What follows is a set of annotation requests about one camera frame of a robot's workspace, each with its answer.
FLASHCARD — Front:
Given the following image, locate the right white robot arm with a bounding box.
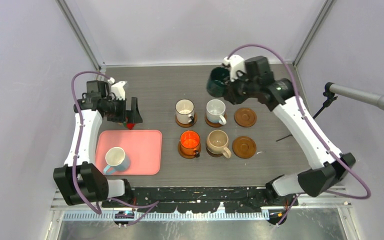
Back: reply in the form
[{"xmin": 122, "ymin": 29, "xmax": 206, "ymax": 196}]
[{"xmin": 222, "ymin": 55, "xmax": 356, "ymax": 205}]

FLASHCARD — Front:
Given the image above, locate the grey cup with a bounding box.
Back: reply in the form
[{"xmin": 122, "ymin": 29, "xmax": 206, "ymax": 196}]
[{"xmin": 175, "ymin": 99, "xmax": 196, "ymax": 125}]

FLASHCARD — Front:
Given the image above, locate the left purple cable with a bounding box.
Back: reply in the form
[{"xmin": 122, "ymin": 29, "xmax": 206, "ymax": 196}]
[{"xmin": 71, "ymin": 71, "xmax": 162, "ymax": 227}]

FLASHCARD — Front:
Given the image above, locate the brown coaster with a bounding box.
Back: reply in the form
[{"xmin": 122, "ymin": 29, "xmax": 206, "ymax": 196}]
[
  {"xmin": 232, "ymin": 136, "xmax": 257, "ymax": 159},
  {"xmin": 177, "ymin": 144, "xmax": 201, "ymax": 159},
  {"xmin": 205, "ymin": 114, "xmax": 227, "ymax": 128},
  {"xmin": 175, "ymin": 113, "xmax": 198, "ymax": 128},
  {"xmin": 234, "ymin": 107, "xmax": 257, "ymax": 128}
]

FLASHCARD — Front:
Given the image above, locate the beige mug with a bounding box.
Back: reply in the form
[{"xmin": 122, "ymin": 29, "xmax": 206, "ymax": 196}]
[{"xmin": 206, "ymin": 129, "xmax": 232, "ymax": 159}]

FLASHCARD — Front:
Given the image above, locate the aluminium frame rail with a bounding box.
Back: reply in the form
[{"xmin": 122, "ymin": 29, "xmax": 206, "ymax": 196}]
[{"xmin": 50, "ymin": 186, "xmax": 352, "ymax": 223}]

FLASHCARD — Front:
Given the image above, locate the black microphone tripod stand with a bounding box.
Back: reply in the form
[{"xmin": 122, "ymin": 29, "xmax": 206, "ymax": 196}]
[{"xmin": 275, "ymin": 88, "xmax": 339, "ymax": 143}]

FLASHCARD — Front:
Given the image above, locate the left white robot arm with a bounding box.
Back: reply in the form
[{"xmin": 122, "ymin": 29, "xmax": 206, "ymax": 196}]
[{"xmin": 53, "ymin": 78, "xmax": 143, "ymax": 207}]

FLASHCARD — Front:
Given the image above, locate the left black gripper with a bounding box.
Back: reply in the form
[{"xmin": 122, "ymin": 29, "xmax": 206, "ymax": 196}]
[{"xmin": 104, "ymin": 96, "xmax": 142, "ymax": 124}]

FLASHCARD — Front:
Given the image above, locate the purple cable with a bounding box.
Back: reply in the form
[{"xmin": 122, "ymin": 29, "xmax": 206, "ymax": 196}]
[
  {"xmin": 227, "ymin": 43, "xmax": 372, "ymax": 227},
  {"xmin": 71, "ymin": 71, "xmax": 162, "ymax": 227}
]

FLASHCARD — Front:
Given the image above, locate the dark green mug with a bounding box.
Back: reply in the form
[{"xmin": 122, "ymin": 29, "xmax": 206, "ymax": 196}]
[{"xmin": 206, "ymin": 66, "xmax": 231, "ymax": 98}]

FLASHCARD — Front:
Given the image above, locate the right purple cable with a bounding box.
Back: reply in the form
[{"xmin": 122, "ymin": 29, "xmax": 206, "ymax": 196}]
[{"xmin": 227, "ymin": 43, "xmax": 372, "ymax": 227}]

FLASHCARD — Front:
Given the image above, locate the colourful toy brick stack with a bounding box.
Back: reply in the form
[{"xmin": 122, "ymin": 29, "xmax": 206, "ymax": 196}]
[{"xmin": 117, "ymin": 122, "xmax": 136, "ymax": 130}]

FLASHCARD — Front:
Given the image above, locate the grey microphone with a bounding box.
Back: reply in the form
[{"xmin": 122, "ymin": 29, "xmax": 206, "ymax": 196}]
[{"xmin": 325, "ymin": 82, "xmax": 384, "ymax": 111}]

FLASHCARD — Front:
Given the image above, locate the white mug blue handle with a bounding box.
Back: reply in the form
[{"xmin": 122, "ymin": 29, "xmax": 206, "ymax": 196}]
[{"xmin": 103, "ymin": 147, "xmax": 131, "ymax": 175}]

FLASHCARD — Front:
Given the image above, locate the orange cup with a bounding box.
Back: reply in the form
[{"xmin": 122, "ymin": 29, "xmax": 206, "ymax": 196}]
[{"xmin": 179, "ymin": 130, "xmax": 201, "ymax": 155}]

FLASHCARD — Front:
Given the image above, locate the dark walnut coaster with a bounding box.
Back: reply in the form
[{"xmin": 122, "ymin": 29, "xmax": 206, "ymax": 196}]
[{"xmin": 206, "ymin": 149, "xmax": 224, "ymax": 158}]

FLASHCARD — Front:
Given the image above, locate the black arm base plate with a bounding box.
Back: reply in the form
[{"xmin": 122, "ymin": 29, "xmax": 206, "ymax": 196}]
[{"xmin": 116, "ymin": 186, "xmax": 295, "ymax": 214}]

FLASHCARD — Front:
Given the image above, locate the pink plastic tray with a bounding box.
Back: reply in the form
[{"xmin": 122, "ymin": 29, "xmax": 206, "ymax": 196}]
[{"xmin": 95, "ymin": 130, "xmax": 163, "ymax": 176}]

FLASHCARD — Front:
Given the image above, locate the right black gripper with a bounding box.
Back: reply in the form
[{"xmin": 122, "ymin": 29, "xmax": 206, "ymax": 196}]
[{"xmin": 223, "ymin": 70, "xmax": 259, "ymax": 105}]

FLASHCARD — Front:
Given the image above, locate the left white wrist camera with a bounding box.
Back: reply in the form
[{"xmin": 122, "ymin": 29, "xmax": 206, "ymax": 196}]
[{"xmin": 107, "ymin": 77, "xmax": 128, "ymax": 100}]

